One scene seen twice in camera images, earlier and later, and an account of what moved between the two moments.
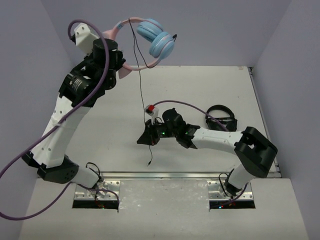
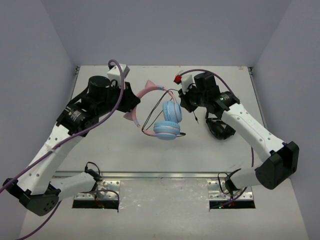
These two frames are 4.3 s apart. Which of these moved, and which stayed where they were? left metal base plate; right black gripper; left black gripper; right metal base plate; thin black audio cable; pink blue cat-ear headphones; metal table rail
Moved: pink blue cat-ear headphones; left black gripper; right black gripper; thin black audio cable
Stayed: metal table rail; left metal base plate; right metal base plate
